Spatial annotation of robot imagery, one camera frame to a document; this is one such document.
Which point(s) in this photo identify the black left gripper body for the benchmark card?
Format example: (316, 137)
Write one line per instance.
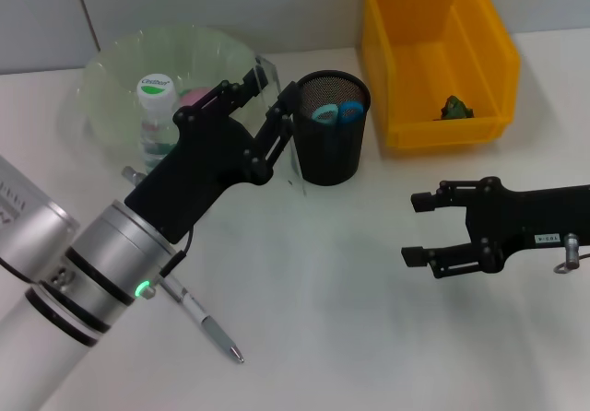
(198, 171)

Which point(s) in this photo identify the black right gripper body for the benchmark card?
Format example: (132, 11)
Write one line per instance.
(530, 217)

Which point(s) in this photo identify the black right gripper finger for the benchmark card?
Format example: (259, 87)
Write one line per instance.
(415, 256)
(426, 201)

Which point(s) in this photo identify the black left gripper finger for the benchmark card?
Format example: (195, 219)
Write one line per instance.
(221, 95)
(276, 125)

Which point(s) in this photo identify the pink toy peach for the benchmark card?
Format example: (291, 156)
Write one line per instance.
(193, 97)

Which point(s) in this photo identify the clear plastic ruler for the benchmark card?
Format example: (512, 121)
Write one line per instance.
(272, 72)

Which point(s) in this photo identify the blue child scissors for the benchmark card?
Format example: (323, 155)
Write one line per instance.
(340, 115)

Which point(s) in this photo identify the clear water bottle green label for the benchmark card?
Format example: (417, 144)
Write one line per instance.
(156, 93)

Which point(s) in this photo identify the green plastic wrapper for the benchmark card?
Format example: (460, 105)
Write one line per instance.
(454, 109)

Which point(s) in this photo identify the grey and white pen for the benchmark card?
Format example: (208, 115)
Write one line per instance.
(214, 330)

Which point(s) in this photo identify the black mesh pen holder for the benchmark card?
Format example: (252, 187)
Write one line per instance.
(336, 153)

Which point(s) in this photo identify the translucent green plastic fruit bowl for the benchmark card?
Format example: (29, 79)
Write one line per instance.
(115, 61)

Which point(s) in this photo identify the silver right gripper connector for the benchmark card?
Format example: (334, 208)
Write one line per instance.
(572, 247)

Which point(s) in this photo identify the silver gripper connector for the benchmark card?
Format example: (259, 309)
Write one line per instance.
(131, 175)
(572, 247)

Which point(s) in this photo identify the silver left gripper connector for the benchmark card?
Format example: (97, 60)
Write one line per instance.
(131, 175)

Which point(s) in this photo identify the yellow plastic bin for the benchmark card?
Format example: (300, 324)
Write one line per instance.
(438, 61)

